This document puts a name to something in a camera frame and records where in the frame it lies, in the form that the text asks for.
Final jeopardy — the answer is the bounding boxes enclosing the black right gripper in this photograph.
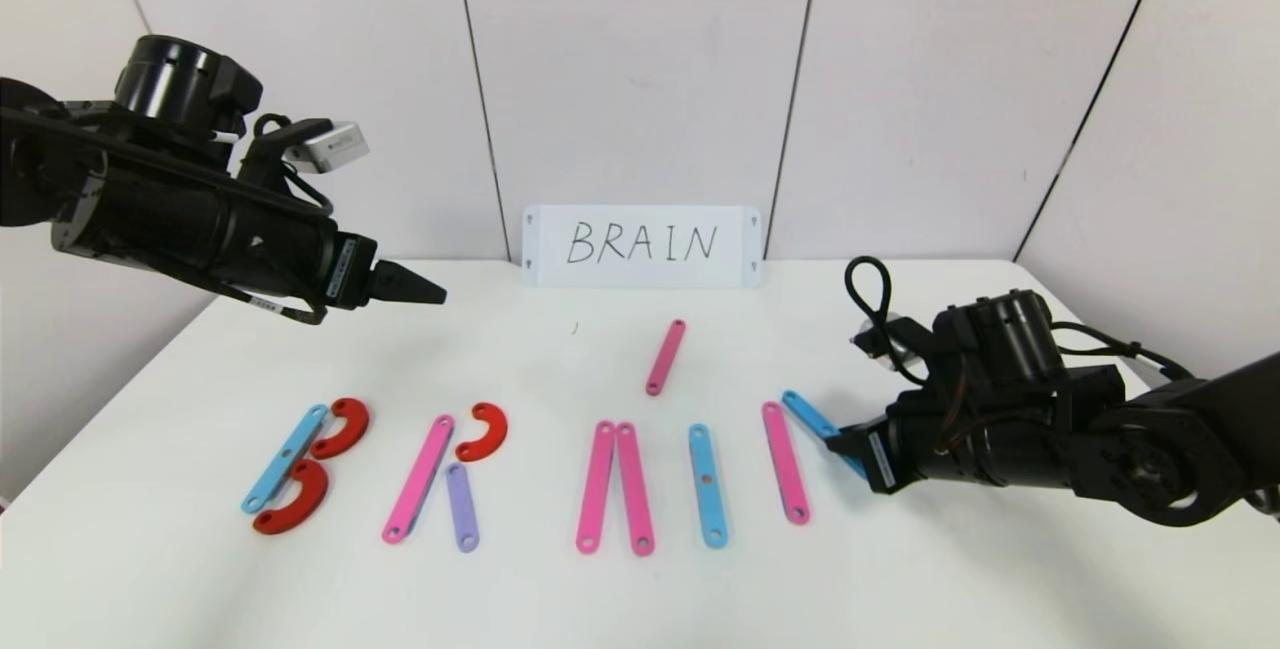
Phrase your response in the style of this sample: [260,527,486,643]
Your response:
[824,389,987,495]

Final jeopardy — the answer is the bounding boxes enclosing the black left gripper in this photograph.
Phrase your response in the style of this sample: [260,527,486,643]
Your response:
[211,187,448,317]

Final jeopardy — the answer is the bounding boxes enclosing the blue three-hole bar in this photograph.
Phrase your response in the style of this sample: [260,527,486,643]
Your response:
[781,389,869,481]

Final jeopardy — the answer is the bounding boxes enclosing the short pink bar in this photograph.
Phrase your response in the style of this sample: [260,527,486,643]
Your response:
[761,401,812,527]
[646,319,689,398]

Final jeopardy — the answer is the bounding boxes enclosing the long pink bar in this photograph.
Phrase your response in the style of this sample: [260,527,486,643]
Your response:
[575,420,617,555]
[615,421,657,557]
[381,415,457,544]

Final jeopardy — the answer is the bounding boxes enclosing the purple short bar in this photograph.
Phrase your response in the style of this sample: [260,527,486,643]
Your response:
[445,462,482,554]

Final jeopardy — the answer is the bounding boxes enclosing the white BRAIN sign card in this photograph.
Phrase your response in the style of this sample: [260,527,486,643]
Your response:
[522,205,763,290]

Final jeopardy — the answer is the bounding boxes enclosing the blue bar with orange backing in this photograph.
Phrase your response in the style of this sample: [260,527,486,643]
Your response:
[686,423,729,549]

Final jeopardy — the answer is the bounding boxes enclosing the long blue bar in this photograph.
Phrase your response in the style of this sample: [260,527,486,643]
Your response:
[241,404,331,515]

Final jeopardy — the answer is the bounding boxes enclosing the large red C-shaped piece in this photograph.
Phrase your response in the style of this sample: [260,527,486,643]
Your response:
[252,459,331,537]

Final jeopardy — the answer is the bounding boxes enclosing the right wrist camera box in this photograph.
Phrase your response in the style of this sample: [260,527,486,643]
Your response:
[852,315,933,372]

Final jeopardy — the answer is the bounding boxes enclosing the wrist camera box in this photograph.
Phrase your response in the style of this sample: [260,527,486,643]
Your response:
[852,315,933,372]
[298,120,372,176]

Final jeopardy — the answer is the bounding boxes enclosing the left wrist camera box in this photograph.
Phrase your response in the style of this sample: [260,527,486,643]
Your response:
[298,120,372,176]

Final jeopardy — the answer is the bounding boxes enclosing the black looped right arm cable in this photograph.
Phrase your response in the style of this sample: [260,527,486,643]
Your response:
[844,255,926,385]

